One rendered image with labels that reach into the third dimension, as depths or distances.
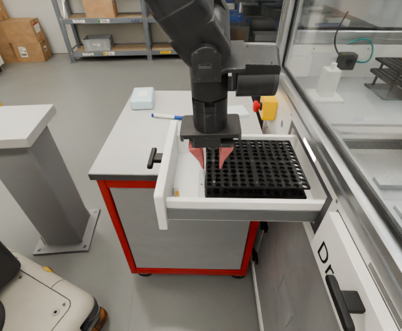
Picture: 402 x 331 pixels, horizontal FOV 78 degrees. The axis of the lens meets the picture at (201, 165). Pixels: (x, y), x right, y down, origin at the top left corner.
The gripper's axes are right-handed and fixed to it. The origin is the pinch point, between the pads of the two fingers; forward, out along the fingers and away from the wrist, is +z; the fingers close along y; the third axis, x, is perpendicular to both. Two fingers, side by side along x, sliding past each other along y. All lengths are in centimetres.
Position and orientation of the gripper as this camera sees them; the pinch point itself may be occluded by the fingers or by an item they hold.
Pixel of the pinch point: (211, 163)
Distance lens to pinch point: 48.5
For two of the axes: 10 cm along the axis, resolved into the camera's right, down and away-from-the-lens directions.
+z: 0.5, 7.5, 6.6
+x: -0.3, 6.6, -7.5
